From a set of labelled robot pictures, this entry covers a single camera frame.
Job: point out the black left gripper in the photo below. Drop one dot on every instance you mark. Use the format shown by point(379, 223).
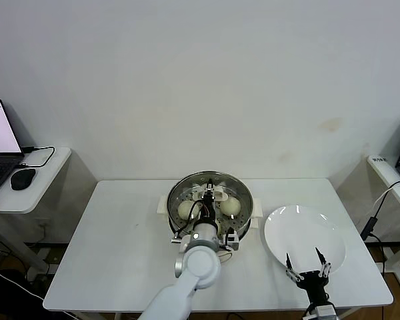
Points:
point(208, 210)

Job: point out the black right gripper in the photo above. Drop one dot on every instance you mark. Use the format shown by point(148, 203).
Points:
point(315, 283)

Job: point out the white steamed baozi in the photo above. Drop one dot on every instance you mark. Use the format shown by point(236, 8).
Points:
point(186, 210)
point(230, 206)

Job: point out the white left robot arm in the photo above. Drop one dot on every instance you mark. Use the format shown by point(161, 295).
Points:
point(200, 266)

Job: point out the stainless steel steamer basket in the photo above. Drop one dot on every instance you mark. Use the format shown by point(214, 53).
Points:
point(245, 230)

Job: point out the white round plate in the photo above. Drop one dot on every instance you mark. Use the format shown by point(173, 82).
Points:
point(303, 233)

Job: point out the white printed label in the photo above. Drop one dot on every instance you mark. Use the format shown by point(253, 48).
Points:
point(380, 160)

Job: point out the white side table with mouse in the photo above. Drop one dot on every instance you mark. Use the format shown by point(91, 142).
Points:
point(43, 196)

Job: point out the black computer mouse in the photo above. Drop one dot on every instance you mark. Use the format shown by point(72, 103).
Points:
point(22, 179)

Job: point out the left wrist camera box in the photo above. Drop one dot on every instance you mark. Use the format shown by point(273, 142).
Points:
point(231, 239)

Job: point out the white wall socket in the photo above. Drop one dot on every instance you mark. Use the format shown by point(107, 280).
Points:
point(43, 224)

